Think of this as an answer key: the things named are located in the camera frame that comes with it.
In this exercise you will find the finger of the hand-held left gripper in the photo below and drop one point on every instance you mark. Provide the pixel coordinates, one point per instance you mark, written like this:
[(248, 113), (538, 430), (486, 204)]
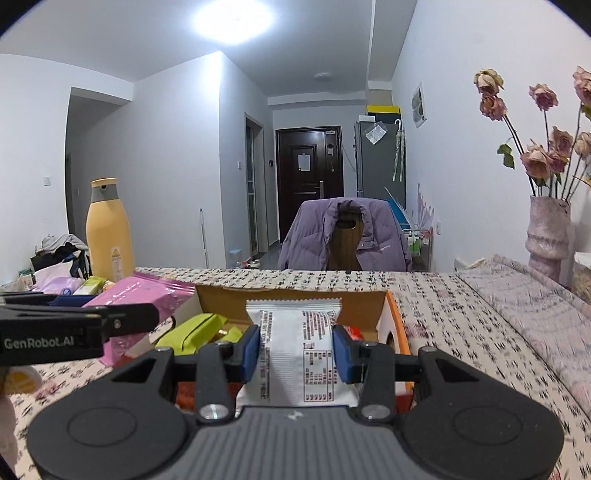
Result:
[(134, 317), (69, 301)]

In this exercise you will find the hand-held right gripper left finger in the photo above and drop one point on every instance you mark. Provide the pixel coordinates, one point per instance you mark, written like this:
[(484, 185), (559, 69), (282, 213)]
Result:
[(250, 355)]

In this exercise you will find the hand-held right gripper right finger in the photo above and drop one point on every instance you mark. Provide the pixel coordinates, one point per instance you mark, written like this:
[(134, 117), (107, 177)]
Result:
[(342, 355)]

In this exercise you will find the red blue snack packet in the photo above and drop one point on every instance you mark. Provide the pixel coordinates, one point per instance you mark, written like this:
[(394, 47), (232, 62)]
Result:
[(355, 333)]

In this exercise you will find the pink snack packet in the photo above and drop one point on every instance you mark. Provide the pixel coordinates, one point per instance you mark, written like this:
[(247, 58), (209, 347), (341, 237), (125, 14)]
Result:
[(138, 290)]

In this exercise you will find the green white long snack packet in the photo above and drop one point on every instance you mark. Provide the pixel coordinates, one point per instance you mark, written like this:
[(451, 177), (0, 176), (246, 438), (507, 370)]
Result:
[(233, 333)]

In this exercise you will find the plain green snack packet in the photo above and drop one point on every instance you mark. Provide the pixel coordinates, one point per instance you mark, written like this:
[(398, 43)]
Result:
[(194, 330)]

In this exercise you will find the orange red cardboard box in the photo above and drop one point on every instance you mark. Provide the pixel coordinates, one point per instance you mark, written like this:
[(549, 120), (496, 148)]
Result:
[(221, 300)]

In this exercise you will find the person's left forearm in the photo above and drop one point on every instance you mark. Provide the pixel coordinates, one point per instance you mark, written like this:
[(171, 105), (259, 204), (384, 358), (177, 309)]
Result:
[(9, 424)]

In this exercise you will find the purple tissue pack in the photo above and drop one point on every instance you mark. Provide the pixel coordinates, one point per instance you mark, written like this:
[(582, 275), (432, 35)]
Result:
[(60, 281)]

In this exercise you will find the small green snack packet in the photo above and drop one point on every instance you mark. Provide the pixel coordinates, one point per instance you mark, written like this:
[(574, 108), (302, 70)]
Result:
[(90, 286)]

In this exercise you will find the pile of clothes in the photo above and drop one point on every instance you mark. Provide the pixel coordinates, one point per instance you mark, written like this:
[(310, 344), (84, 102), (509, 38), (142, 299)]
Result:
[(62, 251)]

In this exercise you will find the yellow thermos bottle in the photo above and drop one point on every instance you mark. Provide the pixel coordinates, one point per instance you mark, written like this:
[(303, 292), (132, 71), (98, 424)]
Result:
[(111, 230)]

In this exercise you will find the white trash bin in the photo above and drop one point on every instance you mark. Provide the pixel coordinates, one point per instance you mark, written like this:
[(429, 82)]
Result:
[(235, 258)]

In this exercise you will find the white mop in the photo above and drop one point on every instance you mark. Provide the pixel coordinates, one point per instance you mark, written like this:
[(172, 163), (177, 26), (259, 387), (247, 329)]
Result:
[(203, 240)]

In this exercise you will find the wooden chair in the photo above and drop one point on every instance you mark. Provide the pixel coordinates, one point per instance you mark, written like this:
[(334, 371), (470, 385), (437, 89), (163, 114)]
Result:
[(344, 244)]

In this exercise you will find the purple jacket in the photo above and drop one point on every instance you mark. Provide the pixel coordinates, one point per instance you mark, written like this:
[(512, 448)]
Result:
[(309, 240)]

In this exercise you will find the white storage rack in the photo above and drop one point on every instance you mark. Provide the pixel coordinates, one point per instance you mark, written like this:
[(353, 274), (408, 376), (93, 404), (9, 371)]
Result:
[(415, 230)]

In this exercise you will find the grey interior door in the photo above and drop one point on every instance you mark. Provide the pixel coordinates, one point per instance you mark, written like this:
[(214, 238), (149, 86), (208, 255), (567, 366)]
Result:
[(255, 184)]

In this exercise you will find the dark brown door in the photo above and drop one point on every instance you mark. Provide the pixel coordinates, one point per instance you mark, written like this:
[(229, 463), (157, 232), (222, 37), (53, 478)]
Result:
[(307, 184)]

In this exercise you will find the grey fridge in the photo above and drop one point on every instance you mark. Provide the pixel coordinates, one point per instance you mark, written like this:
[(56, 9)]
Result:
[(376, 166)]

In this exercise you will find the grey runner cloth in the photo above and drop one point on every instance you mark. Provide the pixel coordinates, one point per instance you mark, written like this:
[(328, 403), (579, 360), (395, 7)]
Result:
[(531, 314)]

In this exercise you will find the white umbrella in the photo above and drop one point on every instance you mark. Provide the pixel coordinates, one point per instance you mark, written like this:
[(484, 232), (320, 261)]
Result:
[(399, 152)]

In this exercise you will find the clear document bag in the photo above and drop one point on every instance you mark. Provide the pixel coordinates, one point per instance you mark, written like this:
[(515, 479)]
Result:
[(375, 134)]

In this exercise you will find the pink ribbed vase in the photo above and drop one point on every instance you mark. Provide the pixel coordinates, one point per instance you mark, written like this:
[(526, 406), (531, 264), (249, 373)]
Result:
[(549, 240)]

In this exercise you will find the yellow box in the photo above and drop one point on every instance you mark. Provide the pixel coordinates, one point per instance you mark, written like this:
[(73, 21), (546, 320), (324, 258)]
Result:
[(383, 112)]

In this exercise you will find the dried rose bouquet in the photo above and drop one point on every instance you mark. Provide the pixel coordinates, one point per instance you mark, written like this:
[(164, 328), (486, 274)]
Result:
[(540, 157)]

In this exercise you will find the small round ceiling fixture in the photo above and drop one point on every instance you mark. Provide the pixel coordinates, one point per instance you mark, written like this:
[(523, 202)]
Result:
[(324, 75)]

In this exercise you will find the bright ceiling lamp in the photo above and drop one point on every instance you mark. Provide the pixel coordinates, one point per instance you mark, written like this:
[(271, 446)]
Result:
[(233, 21)]

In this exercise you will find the wall poster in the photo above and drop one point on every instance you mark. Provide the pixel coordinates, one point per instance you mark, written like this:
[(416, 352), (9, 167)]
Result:
[(419, 105)]

